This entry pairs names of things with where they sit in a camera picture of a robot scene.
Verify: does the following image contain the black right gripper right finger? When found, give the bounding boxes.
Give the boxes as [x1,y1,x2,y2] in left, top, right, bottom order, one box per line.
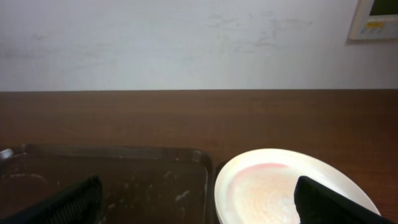
[294,176,394,224]

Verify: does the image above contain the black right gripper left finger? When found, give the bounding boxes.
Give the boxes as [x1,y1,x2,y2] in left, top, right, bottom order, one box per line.
[1,175,103,224]

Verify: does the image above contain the cream white plate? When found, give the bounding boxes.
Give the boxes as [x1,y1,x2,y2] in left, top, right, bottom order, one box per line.
[214,149,378,224]

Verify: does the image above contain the brown plastic tray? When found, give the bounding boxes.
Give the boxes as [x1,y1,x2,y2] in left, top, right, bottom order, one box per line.
[1,144,214,223]

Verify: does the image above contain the wall control panel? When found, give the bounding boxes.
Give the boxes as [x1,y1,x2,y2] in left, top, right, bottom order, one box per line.
[348,0,397,40]

